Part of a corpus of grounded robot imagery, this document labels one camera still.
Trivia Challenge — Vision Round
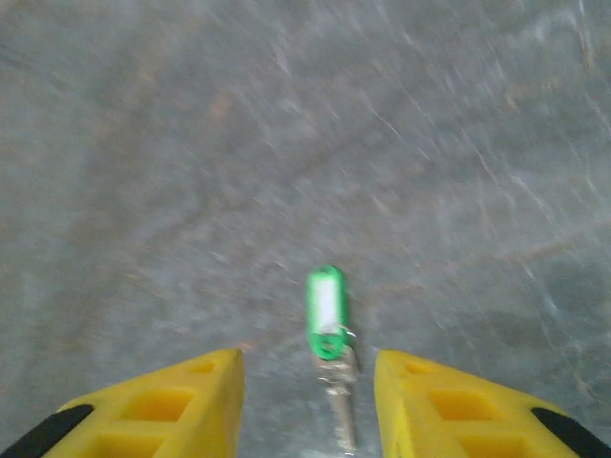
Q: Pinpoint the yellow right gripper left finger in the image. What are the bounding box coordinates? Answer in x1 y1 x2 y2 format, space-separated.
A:
0 347 246 458

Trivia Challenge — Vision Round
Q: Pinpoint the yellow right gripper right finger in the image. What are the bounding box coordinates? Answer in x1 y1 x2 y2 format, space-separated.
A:
373 348 611 458

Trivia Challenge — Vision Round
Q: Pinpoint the silver key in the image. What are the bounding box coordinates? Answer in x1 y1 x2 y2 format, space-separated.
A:
316 347 360 455

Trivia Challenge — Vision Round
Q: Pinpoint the green key tag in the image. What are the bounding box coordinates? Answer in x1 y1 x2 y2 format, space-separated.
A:
305 264 350 363

